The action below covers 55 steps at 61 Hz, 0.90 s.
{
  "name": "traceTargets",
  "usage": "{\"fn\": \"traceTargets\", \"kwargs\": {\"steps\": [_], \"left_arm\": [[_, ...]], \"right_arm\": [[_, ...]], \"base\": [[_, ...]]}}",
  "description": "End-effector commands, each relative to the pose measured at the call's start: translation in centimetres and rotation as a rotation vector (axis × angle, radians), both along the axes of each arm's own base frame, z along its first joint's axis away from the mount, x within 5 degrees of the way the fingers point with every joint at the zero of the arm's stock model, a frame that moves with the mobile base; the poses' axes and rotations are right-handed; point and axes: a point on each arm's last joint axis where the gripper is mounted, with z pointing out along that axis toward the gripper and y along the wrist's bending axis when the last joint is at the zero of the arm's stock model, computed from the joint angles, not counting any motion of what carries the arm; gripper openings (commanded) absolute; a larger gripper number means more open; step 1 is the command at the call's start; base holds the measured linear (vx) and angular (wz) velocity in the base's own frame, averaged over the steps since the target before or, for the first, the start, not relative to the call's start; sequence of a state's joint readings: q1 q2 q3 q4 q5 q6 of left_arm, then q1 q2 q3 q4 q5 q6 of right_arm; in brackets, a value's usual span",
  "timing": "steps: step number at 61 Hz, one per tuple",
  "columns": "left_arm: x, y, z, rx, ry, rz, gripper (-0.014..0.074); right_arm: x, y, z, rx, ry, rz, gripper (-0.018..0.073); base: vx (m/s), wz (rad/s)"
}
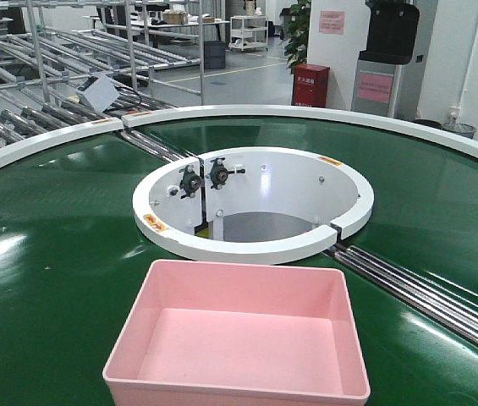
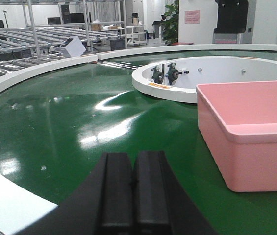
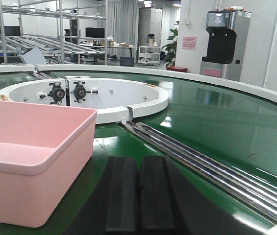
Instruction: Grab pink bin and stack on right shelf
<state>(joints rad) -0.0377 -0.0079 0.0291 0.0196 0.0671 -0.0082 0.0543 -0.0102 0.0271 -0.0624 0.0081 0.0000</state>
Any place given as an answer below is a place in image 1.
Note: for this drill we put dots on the pink plastic bin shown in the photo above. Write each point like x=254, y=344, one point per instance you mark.
x=209, y=333

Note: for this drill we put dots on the red fire extinguisher cabinet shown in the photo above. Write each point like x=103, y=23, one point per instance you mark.
x=310, y=85

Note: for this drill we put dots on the dark plastic crate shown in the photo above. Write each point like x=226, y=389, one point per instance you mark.
x=214, y=55

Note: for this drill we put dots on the white utility cart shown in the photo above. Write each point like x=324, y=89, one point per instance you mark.
x=248, y=33

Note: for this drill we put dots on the metal roller rack shelving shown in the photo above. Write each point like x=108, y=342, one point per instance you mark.
x=49, y=48

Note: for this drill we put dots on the grey control box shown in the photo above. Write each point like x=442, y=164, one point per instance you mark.
x=97, y=92

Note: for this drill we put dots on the green potted plant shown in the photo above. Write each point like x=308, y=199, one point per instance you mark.
x=298, y=29

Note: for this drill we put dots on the grey floor stand kiosk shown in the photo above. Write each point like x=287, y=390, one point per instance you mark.
x=377, y=86

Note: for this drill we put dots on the cardboard box on desk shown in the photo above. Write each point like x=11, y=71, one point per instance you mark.
x=175, y=17

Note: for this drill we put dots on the white outer conveyor rim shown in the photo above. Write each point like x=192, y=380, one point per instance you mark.
x=27, y=147

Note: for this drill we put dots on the steel conveyor transfer rollers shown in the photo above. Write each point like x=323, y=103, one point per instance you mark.
x=451, y=310

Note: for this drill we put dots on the black bearing mount right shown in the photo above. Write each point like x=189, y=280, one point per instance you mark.
x=219, y=173

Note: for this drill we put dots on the black bearing mount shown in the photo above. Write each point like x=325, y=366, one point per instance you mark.
x=219, y=173
x=190, y=182

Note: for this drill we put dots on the black bearing mount left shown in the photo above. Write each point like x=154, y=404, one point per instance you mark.
x=190, y=182

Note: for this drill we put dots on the pink wall notice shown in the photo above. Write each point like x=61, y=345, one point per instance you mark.
x=332, y=22

